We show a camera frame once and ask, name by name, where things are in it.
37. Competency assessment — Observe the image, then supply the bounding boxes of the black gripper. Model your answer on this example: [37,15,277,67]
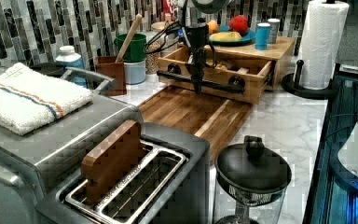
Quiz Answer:
[185,18,209,94]

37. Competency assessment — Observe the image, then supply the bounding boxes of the light wooden drawer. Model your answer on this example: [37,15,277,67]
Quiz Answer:
[158,47,275,104]

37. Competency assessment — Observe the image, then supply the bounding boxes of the light wooden drawer cabinet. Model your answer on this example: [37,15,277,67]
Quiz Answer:
[204,36,295,94]

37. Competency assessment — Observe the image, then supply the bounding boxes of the yellow banana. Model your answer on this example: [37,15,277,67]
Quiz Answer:
[210,32,241,42]

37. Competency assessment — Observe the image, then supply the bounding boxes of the orange fruit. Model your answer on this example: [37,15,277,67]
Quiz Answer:
[208,20,219,35]

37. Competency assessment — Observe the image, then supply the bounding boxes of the dark wooden cutting board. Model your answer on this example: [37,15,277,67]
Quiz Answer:
[139,86,253,161]

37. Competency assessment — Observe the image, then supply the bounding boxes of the glass jar with grains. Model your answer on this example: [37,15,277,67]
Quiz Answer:
[145,21,169,74]

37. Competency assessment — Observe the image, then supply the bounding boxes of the white cup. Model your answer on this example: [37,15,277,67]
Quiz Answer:
[124,61,146,85]

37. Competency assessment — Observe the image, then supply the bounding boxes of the blue plate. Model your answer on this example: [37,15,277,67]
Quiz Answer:
[209,28,255,47]

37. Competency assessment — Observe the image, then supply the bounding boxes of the red fruit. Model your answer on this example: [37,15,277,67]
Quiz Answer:
[229,15,249,35]

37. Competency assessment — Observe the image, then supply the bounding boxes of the green cup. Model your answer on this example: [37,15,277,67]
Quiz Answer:
[114,33,146,63]

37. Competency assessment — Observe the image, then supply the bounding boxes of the blue can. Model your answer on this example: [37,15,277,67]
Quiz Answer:
[255,22,270,50]

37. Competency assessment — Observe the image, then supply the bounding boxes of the grey can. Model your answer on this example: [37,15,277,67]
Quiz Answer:
[268,18,281,44]

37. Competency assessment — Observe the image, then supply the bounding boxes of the dark wooden utensil box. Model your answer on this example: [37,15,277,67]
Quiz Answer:
[95,56,127,96]

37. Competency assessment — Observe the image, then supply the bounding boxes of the black paper towel holder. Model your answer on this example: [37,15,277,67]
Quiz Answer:
[281,60,339,100]

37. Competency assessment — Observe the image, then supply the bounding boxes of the silver toaster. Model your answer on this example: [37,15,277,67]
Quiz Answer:
[36,123,209,224]

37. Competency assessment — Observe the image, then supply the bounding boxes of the black lidded glass jar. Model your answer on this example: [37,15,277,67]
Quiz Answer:
[212,135,292,224]

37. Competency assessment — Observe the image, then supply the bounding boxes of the white bottle blue label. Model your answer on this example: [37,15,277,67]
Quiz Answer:
[56,46,88,88]

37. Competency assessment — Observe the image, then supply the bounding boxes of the white paper towel roll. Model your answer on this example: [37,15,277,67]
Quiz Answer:
[298,0,350,86]

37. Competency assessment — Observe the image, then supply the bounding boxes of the wooden block in toaster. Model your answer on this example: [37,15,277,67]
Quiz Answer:
[81,120,146,205]

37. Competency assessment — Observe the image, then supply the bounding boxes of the white striped towel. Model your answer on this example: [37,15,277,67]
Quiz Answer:
[0,63,93,135]

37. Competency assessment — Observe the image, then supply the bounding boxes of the silver toaster oven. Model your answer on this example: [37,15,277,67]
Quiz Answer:
[0,62,144,224]

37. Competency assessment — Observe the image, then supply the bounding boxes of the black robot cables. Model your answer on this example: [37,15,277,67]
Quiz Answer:
[144,0,190,56]

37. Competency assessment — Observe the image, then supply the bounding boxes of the wooden utensil handle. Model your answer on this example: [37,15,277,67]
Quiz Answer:
[116,14,143,63]

